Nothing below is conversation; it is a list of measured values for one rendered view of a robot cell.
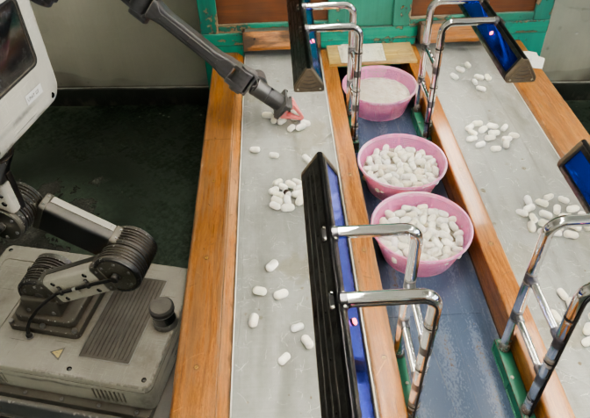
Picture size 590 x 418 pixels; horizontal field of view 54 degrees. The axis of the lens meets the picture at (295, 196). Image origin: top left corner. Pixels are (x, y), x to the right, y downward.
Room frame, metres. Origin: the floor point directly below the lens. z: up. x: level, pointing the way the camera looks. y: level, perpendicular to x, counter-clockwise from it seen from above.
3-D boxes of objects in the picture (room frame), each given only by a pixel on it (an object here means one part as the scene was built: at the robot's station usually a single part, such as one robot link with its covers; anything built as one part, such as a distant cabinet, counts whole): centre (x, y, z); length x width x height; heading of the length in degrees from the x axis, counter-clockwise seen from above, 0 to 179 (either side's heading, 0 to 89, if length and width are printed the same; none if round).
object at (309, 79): (1.63, -0.04, 1.08); 0.62 x 0.08 x 0.07; 1
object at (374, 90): (1.81, -0.31, 0.71); 0.22 x 0.22 x 0.06
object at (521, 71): (1.65, -0.60, 1.08); 0.62 x 0.08 x 0.07; 1
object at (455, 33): (2.09, -0.65, 0.83); 0.30 x 0.06 x 0.07; 91
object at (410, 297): (0.66, -0.14, 0.90); 0.20 x 0.19 x 0.45; 1
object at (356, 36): (1.63, -0.12, 0.90); 0.20 x 0.19 x 0.45; 1
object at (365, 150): (1.37, -0.33, 0.72); 0.27 x 0.27 x 0.10
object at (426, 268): (1.09, -0.33, 0.72); 0.27 x 0.27 x 0.10
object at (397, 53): (2.03, -0.31, 0.77); 0.33 x 0.15 x 0.01; 91
